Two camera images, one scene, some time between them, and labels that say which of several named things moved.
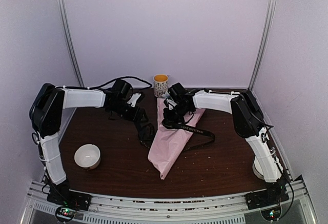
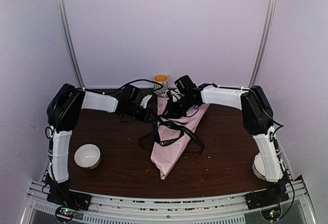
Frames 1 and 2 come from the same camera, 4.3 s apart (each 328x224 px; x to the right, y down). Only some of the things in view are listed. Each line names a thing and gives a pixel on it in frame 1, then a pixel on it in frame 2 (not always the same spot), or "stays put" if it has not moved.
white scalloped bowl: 257,168 stays put
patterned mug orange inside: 161,84 stays put
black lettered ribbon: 148,144 -> 185,130
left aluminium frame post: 59,1 stays put
